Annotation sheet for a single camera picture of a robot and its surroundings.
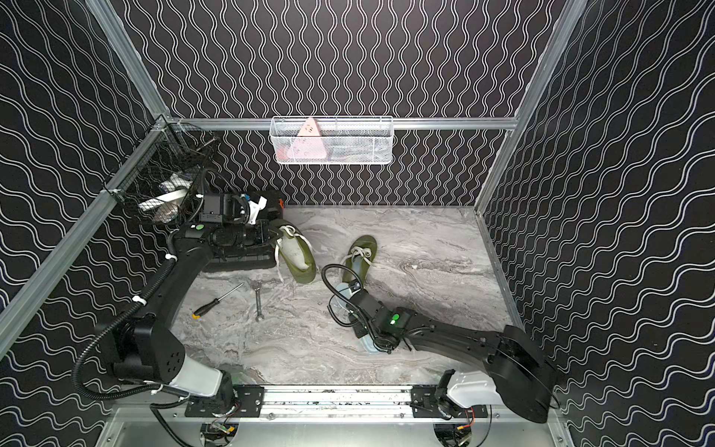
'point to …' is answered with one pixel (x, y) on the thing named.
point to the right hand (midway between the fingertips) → (359, 311)
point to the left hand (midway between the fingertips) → (280, 228)
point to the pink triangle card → (308, 143)
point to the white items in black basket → (167, 204)
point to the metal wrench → (259, 317)
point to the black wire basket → (163, 171)
